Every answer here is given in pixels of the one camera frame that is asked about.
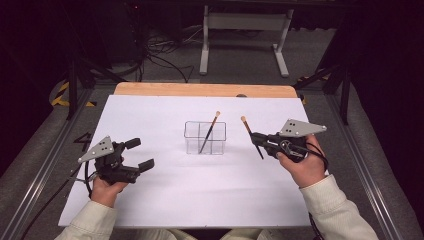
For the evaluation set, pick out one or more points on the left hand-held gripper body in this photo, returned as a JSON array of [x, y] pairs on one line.
[[115, 166]]

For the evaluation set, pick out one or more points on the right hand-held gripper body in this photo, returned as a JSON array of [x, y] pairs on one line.
[[296, 128]]

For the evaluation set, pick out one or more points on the clear acrylic holder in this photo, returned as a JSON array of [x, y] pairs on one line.
[[218, 141]]

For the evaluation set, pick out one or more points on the person's left hand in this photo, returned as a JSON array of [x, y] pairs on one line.
[[105, 193]]

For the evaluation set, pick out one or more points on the person's right hand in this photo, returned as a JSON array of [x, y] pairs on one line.
[[310, 170]]

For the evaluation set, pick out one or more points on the white table cover sheet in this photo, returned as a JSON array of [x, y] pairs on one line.
[[186, 190]]

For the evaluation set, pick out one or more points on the black tripod stand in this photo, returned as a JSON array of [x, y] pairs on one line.
[[72, 86], [343, 90]]

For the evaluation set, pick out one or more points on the wooden table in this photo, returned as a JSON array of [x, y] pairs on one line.
[[200, 90]]

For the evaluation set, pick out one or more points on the yellow black hazard tape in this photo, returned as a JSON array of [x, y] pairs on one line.
[[58, 98]]

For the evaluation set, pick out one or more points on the white metal stand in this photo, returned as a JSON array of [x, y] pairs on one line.
[[246, 20]]

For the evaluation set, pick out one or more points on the aluminium floor rail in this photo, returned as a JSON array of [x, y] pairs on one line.
[[366, 173], [43, 170]]

